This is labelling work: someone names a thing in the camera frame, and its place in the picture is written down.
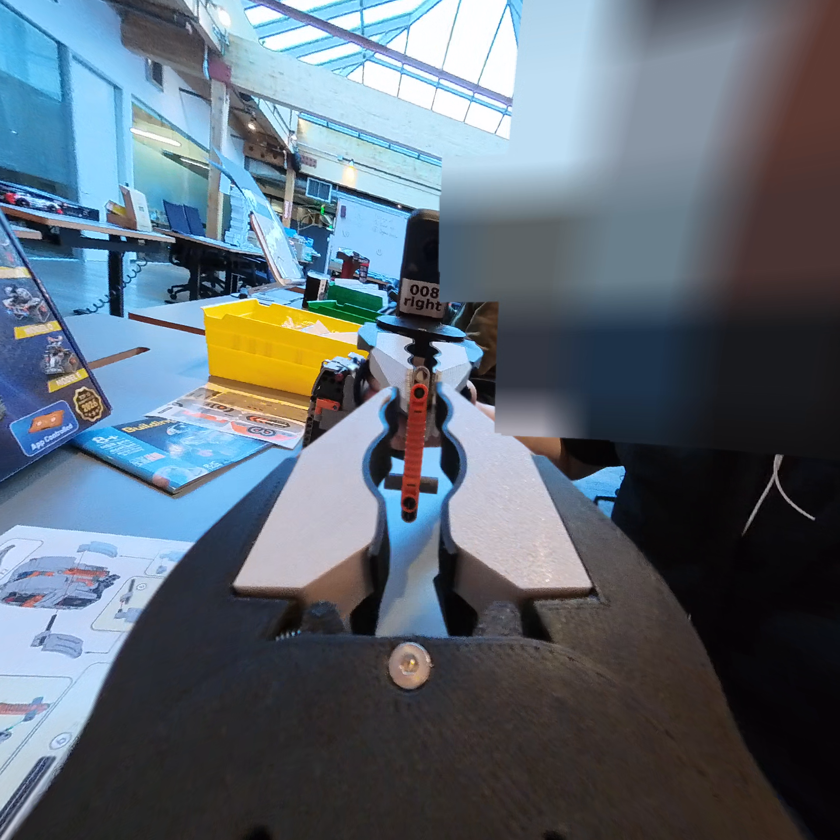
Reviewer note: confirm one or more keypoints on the green plastic bin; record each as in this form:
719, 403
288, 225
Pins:
348, 300

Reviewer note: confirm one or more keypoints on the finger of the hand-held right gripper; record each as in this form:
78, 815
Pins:
390, 364
453, 367

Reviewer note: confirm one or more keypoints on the yellow plastic bin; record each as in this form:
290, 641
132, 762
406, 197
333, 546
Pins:
262, 358

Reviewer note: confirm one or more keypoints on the blue manual booklet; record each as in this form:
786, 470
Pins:
170, 453

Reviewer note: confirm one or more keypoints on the large tilted board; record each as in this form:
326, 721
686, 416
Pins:
279, 243

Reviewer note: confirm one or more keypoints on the wooden background desk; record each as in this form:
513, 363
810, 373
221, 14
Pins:
85, 228

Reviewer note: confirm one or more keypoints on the blue office chair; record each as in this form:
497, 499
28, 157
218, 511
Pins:
184, 220

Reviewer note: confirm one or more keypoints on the grey desk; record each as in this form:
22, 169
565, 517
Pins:
131, 505

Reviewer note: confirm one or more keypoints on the open instruction booklet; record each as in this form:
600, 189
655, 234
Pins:
65, 623

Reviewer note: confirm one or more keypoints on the person's right forearm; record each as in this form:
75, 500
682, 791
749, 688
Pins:
544, 454

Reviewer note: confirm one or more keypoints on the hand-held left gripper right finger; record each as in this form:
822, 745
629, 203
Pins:
518, 518

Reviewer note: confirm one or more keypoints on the sticker sheet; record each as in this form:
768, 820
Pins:
229, 417

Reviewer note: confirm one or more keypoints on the toy car model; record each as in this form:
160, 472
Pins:
331, 397

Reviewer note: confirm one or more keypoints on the black toy pin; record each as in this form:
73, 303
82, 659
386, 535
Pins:
408, 510

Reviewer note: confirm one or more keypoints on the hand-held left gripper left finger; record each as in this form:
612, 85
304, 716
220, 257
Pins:
308, 518

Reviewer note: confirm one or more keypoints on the blue toy box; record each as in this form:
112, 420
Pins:
39, 367

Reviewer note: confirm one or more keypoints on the orange toy beam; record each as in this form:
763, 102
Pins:
415, 446

